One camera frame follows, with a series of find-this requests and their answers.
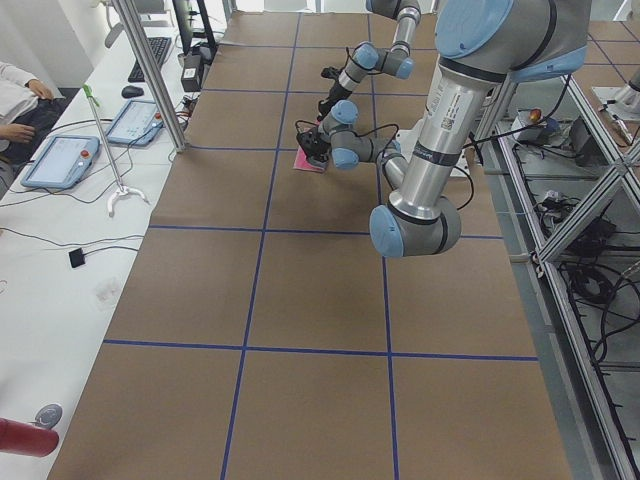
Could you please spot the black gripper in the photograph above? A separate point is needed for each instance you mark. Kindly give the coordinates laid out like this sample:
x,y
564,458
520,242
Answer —
x,y
317,148
325,105

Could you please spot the pink towel with grey hem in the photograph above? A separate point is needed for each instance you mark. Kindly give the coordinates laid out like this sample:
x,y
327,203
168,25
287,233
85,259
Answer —
x,y
303,162

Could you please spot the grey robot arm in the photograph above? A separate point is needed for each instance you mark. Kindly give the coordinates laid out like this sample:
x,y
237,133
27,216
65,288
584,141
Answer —
x,y
366,59
480,45

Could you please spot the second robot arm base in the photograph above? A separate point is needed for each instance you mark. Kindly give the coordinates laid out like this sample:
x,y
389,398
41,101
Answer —
x,y
620,103

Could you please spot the black power adapter box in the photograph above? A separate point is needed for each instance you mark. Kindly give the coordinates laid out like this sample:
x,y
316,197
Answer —
x,y
192,73

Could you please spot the black monitor with stand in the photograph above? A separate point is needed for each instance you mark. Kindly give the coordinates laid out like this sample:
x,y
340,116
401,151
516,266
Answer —
x,y
196,34

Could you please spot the far blue teach pendant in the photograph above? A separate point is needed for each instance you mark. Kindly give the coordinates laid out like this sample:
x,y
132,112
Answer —
x,y
137,124

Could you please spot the blue teach pendant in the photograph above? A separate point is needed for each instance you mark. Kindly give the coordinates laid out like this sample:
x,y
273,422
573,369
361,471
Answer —
x,y
62,163
137,124

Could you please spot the black computer mouse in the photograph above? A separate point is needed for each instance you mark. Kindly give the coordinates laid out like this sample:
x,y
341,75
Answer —
x,y
131,91

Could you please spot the emergency stop button box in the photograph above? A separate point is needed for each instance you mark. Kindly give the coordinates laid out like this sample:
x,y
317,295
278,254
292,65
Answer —
x,y
529,126

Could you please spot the near blue teach pendant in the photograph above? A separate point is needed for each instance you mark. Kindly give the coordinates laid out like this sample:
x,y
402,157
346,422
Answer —
x,y
62,163

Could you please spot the small black square puck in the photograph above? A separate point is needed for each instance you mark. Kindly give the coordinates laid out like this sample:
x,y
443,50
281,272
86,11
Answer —
x,y
77,257

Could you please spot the seated person in white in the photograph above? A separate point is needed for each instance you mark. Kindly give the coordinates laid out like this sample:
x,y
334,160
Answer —
x,y
29,111

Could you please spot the round grey disc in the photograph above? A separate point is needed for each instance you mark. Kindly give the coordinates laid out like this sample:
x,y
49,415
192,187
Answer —
x,y
48,416

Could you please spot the red cylinder bottle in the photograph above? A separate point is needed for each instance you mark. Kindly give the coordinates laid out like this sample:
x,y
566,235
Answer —
x,y
26,439

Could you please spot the aluminium frame post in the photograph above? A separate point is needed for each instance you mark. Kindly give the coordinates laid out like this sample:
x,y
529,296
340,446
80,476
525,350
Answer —
x,y
131,22

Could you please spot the aluminium side frame rail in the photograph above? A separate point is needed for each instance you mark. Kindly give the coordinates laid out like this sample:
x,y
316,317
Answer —
x,y
573,209

